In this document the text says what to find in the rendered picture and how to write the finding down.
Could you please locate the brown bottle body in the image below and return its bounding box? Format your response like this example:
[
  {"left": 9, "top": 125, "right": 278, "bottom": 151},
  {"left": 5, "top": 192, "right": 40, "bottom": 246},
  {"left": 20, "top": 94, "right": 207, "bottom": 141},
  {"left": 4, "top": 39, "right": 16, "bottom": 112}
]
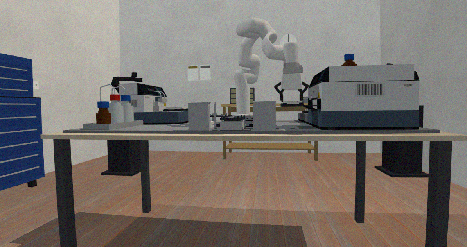
[{"left": 96, "top": 113, "right": 111, "bottom": 124}]

